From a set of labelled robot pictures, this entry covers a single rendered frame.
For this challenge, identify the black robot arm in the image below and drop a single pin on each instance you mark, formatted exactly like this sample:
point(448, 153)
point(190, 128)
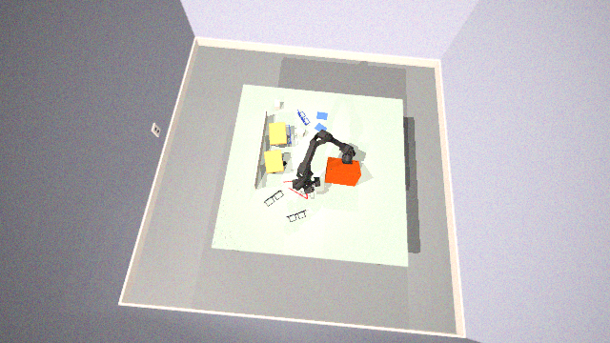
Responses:
point(304, 167)

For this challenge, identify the beige flat panel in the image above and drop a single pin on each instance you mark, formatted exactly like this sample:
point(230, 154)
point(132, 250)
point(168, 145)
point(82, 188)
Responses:
point(260, 149)

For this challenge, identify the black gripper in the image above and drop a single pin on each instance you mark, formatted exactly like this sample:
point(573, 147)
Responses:
point(316, 182)

